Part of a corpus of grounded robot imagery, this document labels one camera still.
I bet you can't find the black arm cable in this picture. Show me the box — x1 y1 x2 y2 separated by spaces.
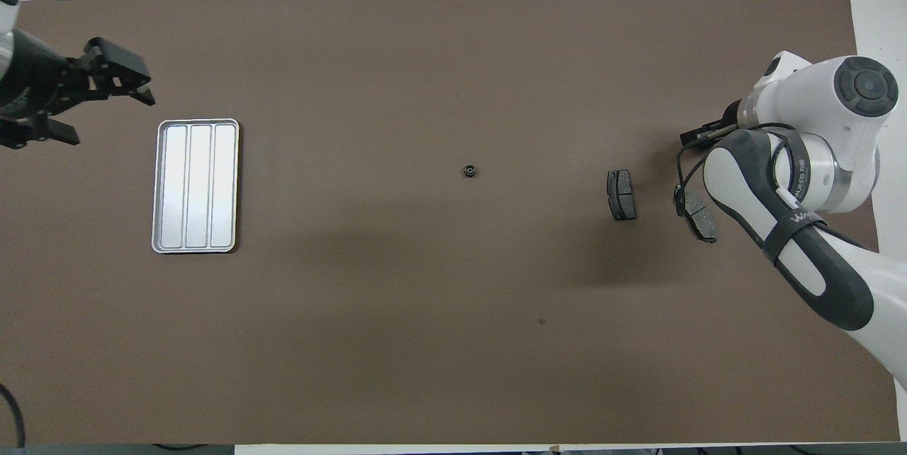
672 124 801 218
0 383 26 449

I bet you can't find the rectangular dark brake pad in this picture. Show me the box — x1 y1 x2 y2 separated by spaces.
607 170 636 222

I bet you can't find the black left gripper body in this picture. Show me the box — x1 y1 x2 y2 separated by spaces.
0 29 76 123

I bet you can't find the silver metal tray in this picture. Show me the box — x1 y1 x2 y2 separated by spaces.
151 118 240 254

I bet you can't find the brown table mat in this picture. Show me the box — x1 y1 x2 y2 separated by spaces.
0 0 901 445

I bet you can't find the curved dark brake pad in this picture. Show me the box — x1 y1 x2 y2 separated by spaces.
682 189 719 244

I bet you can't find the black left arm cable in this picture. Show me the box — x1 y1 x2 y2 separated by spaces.
0 383 26 449

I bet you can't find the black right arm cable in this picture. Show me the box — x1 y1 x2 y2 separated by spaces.
672 124 801 218

